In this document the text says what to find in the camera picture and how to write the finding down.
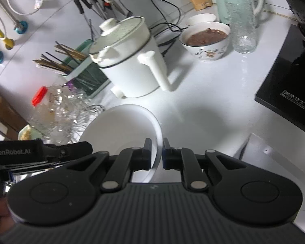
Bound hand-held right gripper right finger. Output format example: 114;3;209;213
162;137;247;191

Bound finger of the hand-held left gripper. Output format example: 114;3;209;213
42;142;94;163
0;168;17;184

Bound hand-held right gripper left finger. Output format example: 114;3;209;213
63;138;152;193

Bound plain white ceramic bowl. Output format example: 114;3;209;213
77;104;163;183

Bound person's left hand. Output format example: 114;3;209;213
0;198;16;230

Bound dried noodles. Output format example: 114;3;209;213
20;127;32;141

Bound green colander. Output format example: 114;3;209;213
17;124;44;141

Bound clear glass cup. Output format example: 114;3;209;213
51;86;84;122
63;99;105;143

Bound wooden cutting board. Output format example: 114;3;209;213
0;82;28;140

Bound glass jar with red lid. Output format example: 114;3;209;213
30;86;59;133

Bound green chopstick holder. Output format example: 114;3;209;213
63;39;111;99

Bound bunch of chopsticks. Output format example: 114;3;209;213
33;41;88;75

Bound white electric cooking pot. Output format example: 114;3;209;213
89;16;180;99

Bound floral bowl with brown food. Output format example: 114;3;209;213
179;22;231;61

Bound black induction cooktop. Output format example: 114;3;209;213
254;24;305;139

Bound tall textured drinking glass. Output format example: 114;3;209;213
224;0;257;54

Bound small white bowl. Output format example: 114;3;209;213
185;13;217;27

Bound hanging utensils and scissors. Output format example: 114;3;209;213
72;0;133;44

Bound black wok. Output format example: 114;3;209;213
280;0;305;64

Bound black power cables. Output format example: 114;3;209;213
136;0;186;56

